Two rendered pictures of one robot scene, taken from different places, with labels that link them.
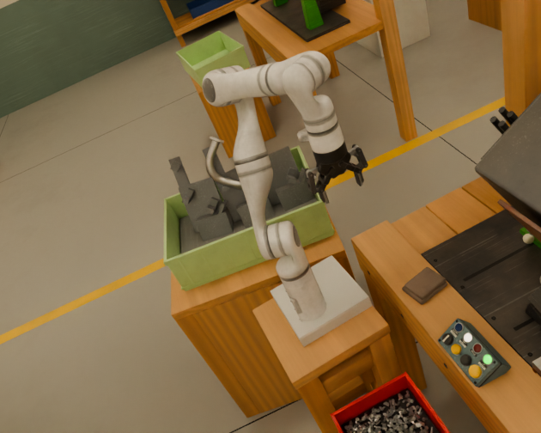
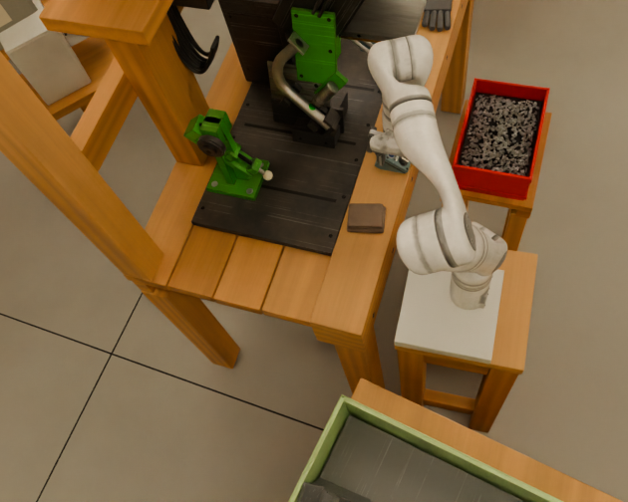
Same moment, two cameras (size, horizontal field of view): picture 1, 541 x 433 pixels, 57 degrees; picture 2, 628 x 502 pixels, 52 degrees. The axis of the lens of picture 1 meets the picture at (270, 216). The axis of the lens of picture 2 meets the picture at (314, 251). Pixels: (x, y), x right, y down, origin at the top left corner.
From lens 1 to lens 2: 1.69 m
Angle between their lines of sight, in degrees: 75
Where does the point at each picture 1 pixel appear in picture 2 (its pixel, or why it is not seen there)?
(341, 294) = (430, 281)
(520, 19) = (75, 150)
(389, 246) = (342, 287)
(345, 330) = not seen: hidden behind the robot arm
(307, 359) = (507, 263)
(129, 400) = not seen: outside the picture
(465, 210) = (246, 267)
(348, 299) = not seen: hidden behind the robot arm
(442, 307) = (375, 194)
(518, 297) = (325, 159)
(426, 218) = (278, 293)
